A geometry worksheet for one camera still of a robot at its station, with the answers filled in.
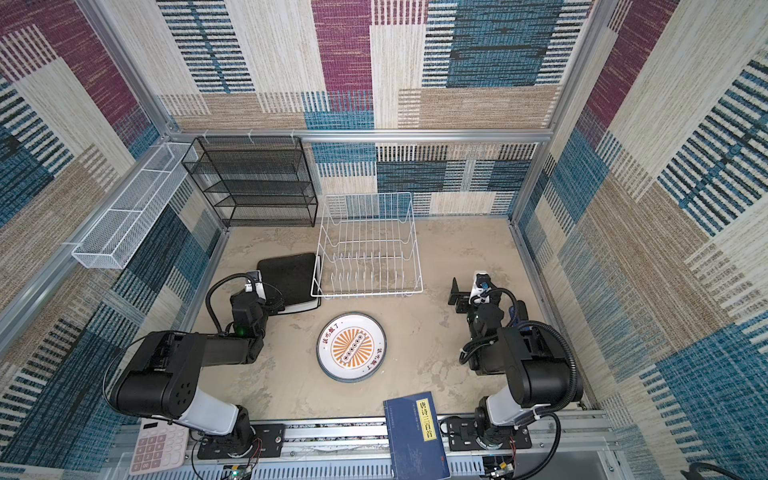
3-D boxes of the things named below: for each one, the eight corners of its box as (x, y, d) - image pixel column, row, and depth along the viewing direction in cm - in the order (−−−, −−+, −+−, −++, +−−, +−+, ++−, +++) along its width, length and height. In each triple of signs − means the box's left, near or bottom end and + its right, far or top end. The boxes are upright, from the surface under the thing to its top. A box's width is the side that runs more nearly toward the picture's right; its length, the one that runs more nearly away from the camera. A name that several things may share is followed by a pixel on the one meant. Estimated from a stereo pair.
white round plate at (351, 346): (313, 382, 83) (311, 378, 81) (323, 316, 96) (321, 311, 93) (386, 382, 83) (386, 378, 81) (386, 316, 96) (386, 311, 93)
